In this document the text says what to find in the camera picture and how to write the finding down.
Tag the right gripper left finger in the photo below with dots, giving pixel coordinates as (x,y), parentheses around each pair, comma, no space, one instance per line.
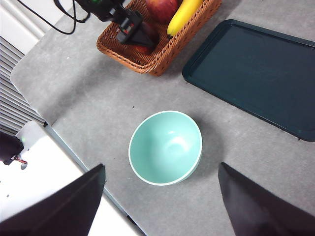
(56,211)

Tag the dark rectangular tray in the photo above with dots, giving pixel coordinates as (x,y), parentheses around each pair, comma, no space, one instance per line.
(258,73)

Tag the dark purple plum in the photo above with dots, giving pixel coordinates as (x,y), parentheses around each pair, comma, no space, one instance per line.
(150,32)

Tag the brown wicker basket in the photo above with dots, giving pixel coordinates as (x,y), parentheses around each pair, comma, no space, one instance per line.
(162,59)

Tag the white ribbed panel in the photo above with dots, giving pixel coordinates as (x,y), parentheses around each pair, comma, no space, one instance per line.
(12,98)

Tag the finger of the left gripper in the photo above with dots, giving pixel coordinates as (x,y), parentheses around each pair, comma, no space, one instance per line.
(142,39)

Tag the white ledge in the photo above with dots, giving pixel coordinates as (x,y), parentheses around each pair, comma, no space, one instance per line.
(19,22)

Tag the yellow banana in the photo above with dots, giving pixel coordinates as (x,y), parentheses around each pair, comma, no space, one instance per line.
(183,14)

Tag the red yellow apple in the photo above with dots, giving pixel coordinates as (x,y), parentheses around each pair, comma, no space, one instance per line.
(161,9)

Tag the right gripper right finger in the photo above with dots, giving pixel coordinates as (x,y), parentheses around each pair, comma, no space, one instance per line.
(261,209)

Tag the teal ceramic bowl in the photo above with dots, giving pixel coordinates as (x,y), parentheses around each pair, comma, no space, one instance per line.
(165,150)

